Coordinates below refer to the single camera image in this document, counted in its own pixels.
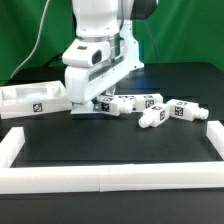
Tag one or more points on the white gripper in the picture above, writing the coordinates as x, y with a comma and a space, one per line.
94, 65

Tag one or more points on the white square tabletop part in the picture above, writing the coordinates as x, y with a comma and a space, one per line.
33, 99

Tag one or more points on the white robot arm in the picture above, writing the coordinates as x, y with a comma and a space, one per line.
100, 18

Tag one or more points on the white tag sheet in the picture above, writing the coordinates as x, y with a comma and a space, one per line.
93, 107

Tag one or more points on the white U-shaped obstacle fence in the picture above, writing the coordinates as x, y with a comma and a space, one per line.
102, 178

